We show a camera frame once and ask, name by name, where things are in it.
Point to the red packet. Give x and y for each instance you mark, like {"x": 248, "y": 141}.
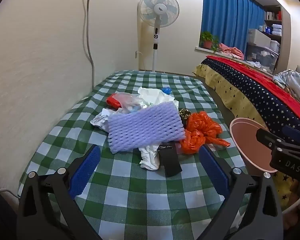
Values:
{"x": 112, "y": 101}

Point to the black gold-edged packet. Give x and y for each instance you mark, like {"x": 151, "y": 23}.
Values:
{"x": 183, "y": 115}

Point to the white tissue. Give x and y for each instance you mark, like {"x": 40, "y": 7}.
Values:
{"x": 148, "y": 158}

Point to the stack of white packs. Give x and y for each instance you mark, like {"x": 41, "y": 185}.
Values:
{"x": 275, "y": 29}

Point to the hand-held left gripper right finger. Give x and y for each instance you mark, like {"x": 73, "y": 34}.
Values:
{"x": 213, "y": 172}

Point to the clear plastic bag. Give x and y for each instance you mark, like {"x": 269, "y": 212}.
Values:
{"x": 130, "y": 100}

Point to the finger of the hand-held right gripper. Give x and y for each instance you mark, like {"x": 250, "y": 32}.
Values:
{"x": 265, "y": 136}
{"x": 292, "y": 132}

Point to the white wall plug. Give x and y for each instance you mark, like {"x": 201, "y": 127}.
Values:
{"x": 136, "y": 54}

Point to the clear storage box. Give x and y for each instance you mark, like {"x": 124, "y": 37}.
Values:
{"x": 262, "y": 56}

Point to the potted green plant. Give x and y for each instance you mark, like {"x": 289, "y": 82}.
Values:
{"x": 207, "y": 43}

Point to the white plastic bag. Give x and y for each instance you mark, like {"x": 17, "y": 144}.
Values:
{"x": 152, "y": 95}

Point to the wooden bookshelf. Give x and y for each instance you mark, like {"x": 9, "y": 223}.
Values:
{"x": 286, "y": 15}

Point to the striped blue white cloth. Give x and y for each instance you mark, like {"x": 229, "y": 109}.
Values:
{"x": 295, "y": 82}

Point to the grey white box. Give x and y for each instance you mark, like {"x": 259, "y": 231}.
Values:
{"x": 258, "y": 37}

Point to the orange plastic bag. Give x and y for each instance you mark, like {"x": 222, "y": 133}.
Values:
{"x": 200, "y": 127}

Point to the blue curtain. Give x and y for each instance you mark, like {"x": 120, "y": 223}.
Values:
{"x": 227, "y": 17}

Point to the blue plastic bag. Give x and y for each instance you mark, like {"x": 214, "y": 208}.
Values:
{"x": 166, "y": 90}

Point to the pink plastic bin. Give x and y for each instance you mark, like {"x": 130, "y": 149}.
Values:
{"x": 245, "y": 142}

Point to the white standing fan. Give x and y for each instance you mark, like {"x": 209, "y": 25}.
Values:
{"x": 156, "y": 10}

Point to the pink folded cloth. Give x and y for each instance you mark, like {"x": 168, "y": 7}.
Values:
{"x": 230, "y": 51}

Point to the green checked tablecloth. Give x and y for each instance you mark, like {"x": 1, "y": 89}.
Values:
{"x": 130, "y": 200}

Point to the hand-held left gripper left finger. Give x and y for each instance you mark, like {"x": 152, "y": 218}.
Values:
{"x": 86, "y": 172}

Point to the purple foam net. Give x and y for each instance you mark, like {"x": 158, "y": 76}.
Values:
{"x": 145, "y": 127}

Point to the white wrapper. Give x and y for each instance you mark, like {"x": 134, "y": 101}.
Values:
{"x": 100, "y": 121}

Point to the row of books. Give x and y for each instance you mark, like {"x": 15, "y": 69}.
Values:
{"x": 273, "y": 15}

